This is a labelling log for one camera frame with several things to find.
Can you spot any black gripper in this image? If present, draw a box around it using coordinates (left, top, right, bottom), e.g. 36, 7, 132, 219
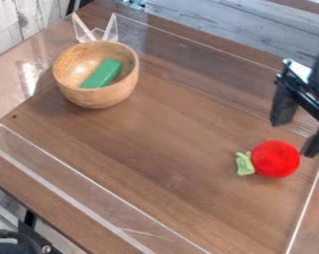
269, 59, 319, 158

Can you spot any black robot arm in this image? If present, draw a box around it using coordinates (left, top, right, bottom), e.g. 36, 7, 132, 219
269, 55, 319, 158

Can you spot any green rectangular block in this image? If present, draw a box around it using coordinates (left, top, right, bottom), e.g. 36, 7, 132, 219
80, 59, 123, 88

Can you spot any wooden bowl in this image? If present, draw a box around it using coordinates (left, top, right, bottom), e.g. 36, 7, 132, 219
53, 41, 140, 108

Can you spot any clear acrylic tray wall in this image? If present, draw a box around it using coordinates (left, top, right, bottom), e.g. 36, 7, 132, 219
0, 10, 319, 254

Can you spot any black metal bracket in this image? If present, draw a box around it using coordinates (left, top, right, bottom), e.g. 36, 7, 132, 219
18, 210, 64, 254

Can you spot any black cable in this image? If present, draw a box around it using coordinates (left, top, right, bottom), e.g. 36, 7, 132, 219
0, 229, 44, 254

